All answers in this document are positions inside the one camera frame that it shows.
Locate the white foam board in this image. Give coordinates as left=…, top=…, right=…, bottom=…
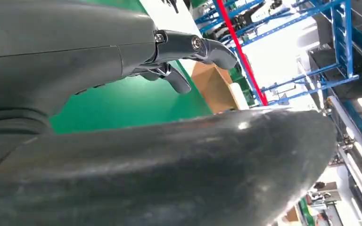
left=230, top=82, right=250, bottom=110

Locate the brown cardboard box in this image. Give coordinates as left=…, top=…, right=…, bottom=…
left=190, top=61, right=241, bottom=114

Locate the green mat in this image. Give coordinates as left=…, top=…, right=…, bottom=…
left=49, top=0, right=214, bottom=135

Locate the green crate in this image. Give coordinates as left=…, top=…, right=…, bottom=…
left=229, top=64, right=258, bottom=106

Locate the red pole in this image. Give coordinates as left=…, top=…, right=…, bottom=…
left=214, top=0, right=269, bottom=107

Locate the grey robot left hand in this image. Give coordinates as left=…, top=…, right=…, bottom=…
left=0, top=0, right=338, bottom=226

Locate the blue shelving rack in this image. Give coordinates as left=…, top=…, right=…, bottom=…
left=193, top=0, right=362, bottom=108

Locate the white metal post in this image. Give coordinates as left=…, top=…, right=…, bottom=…
left=326, top=95, right=362, bottom=220

